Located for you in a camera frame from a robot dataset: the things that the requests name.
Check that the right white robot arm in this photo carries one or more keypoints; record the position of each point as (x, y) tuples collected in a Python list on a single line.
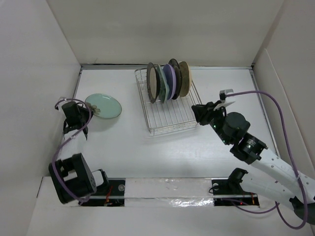
[(295, 191)]

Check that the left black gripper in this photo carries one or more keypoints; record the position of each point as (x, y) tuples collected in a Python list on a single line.
[(85, 110)]

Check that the beige wooden plate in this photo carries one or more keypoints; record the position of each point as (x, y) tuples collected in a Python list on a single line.
[(186, 78)]

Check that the brown rim cream bowl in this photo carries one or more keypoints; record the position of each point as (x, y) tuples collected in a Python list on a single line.
[(153, 82)]

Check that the purple plastic plate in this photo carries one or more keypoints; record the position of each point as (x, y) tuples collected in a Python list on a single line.
[(171, 80)]

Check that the light green rectangular dish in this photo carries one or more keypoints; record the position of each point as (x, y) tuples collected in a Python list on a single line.
[(164, 88)]

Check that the dark striped rim plate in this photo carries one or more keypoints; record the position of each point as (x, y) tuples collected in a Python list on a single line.
[(178, 74)]

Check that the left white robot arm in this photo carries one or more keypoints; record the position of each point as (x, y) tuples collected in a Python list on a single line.
[(72, 177)]

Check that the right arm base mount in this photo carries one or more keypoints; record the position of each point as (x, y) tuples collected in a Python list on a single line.
[(225, 196)]

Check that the clear glass plate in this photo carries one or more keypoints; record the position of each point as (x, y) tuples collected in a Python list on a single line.
[(103, 105)]

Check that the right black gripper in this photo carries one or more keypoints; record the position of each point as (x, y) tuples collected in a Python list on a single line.
[(203, 112)]

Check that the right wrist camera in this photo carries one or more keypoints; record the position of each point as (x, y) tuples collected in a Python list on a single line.
[(226, 99)]

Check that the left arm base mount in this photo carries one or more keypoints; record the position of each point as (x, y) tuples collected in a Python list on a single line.
[(110, 196)]

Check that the wire dish rack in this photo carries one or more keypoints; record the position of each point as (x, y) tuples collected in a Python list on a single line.
[(171, 116)]

